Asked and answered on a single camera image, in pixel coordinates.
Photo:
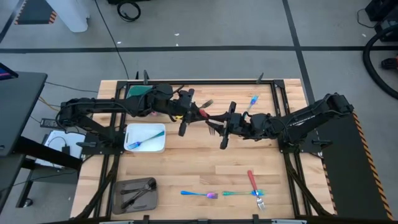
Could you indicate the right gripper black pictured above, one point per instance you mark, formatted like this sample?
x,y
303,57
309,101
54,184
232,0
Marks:
x,y
241,124

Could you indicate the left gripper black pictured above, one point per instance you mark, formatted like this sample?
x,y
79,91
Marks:
x,y
186,109

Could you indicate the iridescent rainbow fork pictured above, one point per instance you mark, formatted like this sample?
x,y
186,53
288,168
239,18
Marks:
x,y
253,101
236,193
146,139
213,196

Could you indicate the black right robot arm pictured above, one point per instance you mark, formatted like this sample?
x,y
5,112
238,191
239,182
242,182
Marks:
x,y
311,116

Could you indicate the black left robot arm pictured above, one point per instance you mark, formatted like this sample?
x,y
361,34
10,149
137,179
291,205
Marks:
x,y
99,105

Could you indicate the white plastic bin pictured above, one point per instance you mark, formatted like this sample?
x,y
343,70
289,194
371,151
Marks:
x,y
155,146

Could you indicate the teal plastic bin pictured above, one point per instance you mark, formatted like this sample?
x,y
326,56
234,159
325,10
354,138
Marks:
x,y
136,91

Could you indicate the translucent grey plastic bin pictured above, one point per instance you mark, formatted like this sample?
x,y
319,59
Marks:
x,y
149,208

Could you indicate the white paper sheet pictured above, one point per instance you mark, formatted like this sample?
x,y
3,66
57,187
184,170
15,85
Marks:
x,y
74,138

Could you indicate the black floor equipment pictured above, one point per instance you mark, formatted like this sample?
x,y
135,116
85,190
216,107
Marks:
x,y
127,1

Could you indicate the small black power adapter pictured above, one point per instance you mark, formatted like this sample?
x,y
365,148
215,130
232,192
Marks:
x,y
66,149

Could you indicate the large black hazard-striped mat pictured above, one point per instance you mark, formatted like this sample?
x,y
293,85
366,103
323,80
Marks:
x,y
351,180

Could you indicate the black power brick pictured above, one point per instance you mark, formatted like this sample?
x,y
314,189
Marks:
x,y
49,123

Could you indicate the white pillar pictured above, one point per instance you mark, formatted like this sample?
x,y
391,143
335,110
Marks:
x,y
70,15

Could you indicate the person's shoe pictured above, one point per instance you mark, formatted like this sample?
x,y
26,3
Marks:
x,y
390,63

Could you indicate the black desk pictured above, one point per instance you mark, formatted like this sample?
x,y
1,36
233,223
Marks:
x,y
18,109

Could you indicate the small black hazard-striped mat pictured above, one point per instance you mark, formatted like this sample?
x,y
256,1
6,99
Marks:
x,y
34,12

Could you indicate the black equipment case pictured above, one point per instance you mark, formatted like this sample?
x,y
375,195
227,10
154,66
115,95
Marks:
x,y
384,12

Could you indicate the monitor screen corner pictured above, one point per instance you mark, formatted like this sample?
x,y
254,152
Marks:
x,y
6,73

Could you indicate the black aluminium table frame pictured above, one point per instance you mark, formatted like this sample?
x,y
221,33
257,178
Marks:
x,y
192,82

